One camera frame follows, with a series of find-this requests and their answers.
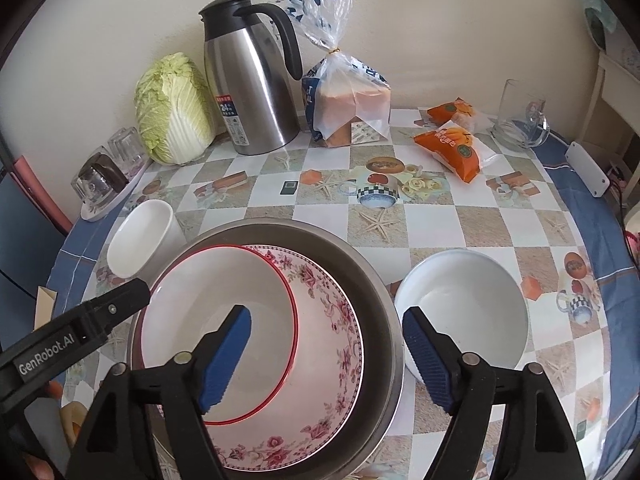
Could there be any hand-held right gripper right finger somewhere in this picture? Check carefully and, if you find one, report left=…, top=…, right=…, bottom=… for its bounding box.
left=402, top=306, right=586, bottom=480

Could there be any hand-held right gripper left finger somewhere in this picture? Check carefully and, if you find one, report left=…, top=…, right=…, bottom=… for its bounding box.
left=66, top=304, right=252, bottom=480

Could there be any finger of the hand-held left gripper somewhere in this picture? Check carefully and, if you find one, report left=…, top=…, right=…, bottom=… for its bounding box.
left=92, top=278, right=152, bottom=336

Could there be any white enamel bowl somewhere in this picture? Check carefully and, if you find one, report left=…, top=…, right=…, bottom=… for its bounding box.
left=394, top=248, right=530, bottom=386

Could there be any strawberry print bowl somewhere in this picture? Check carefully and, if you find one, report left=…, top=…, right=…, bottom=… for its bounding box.
left=139, top=244, right=300, bottom=427

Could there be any small white cup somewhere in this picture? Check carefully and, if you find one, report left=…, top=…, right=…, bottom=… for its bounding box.
left=106, top=199, right=187, bottom=281

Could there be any stainless steel basin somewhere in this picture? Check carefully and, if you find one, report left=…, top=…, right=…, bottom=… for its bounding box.
left=126, top=220, right=405, bottom=480

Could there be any floral rimmed plate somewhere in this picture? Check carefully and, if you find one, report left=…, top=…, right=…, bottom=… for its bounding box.
left=200, top=244, right=365, bottom=471

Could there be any person's left hand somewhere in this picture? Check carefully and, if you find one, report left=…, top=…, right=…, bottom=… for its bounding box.
left=22, top=452, right=57, bottom=480

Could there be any white oval tray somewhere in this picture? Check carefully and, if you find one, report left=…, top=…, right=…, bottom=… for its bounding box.
left=80, top=157, right=151, bottom=222

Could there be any clear glass tumbler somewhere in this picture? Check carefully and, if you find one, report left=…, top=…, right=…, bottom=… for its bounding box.
left=71, top=166, right=112, bottom=209
left=107, top=127, right=147, bottom=179

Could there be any pink and blue chair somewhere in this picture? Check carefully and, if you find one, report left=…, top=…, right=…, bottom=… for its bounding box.
left=0, top=157, right=73, bottom=341

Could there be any napa cabbage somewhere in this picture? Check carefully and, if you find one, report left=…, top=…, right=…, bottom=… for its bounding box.
left=134, top=52, right=217, bottom=166

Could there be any orange snack packet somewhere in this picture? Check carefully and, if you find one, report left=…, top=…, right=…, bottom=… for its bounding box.
left=412, top=121, right=501, bottom=183
left=419, top=97, right=483, bottom=128

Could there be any clear glass mug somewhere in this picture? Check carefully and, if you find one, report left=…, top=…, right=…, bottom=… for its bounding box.
left=491, top=79, right=552, bottom=153

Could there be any white power strip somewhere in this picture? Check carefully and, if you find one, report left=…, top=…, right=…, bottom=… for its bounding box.
left=565, top=141, right=612, bottom=197

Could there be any stainless steel thermos jug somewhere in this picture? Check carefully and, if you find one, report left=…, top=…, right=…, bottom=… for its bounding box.
left=198, top=0, right=304, bottom=157

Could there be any bagged sliced bread loaf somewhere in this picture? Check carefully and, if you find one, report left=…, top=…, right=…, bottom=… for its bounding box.
left=286, top=0, right=392, bottom=148

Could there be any cream wooden chair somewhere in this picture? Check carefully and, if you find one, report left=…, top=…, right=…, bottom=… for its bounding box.
left=582, top=52, right=640, bottom=161

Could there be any green patterned cloth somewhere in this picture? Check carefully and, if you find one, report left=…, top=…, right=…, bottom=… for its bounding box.
left=584, top=0, right=621, bottom=53

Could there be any black cable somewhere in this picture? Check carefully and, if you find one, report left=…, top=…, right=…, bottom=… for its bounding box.
left=0, top=269, right=38, bottom=297

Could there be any glass teapot brown handle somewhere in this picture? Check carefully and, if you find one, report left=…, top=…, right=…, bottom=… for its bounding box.
left=87, top=147, right=130, bottom=196

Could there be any red cable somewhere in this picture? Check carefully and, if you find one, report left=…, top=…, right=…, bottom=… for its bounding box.
left=607, top=160, right=633, bottom=233

